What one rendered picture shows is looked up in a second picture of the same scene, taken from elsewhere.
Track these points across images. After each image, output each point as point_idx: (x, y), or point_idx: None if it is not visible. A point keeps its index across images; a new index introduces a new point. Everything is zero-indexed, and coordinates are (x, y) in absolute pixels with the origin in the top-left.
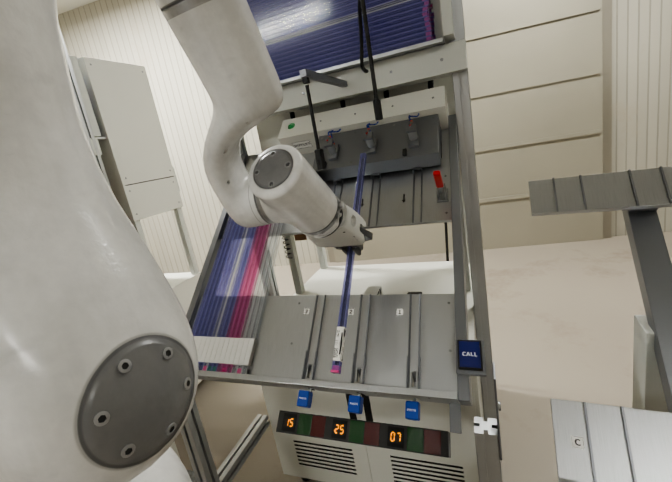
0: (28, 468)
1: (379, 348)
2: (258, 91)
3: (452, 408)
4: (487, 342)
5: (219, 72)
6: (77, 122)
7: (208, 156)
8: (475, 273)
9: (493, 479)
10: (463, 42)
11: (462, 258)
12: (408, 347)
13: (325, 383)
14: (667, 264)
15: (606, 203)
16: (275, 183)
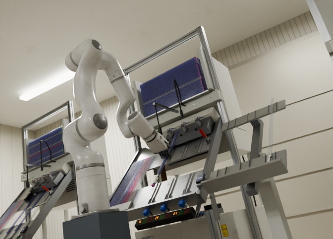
0: (87, 121)
1: (175, 191)
2: (128, 96)
3: (197, 203)
4: (255, 226)
5: (120, 92)
6: (95, 93)
7: (117, 114)
8: (242, 187)
9: (215, 232)
10: (216, 90)
11: (209, 157)
12: (185, 187)
13: (153, 203)
14: (258, 137)
15: (240, 123)
16: (132, 117)
